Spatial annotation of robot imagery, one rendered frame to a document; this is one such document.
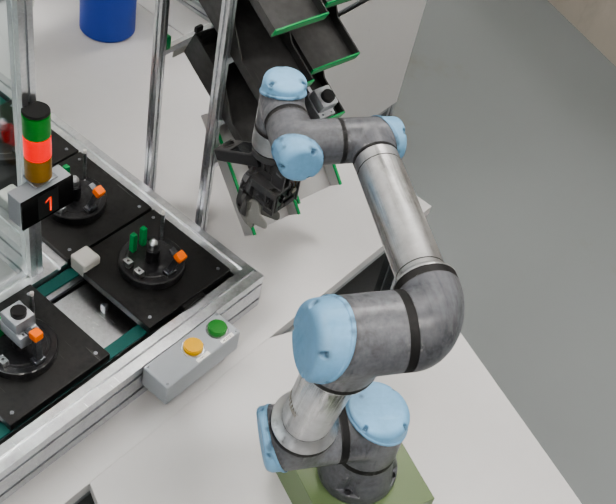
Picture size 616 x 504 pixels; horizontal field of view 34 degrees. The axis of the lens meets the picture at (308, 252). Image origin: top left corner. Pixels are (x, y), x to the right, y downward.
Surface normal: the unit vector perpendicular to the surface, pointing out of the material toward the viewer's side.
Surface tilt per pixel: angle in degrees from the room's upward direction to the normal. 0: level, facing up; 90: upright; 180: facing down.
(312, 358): 84
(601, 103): 0
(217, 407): 0
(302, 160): 90
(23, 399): 0
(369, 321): 16
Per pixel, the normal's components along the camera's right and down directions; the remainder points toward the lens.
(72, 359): 0.17, -0.67
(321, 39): 0.42, -0.34
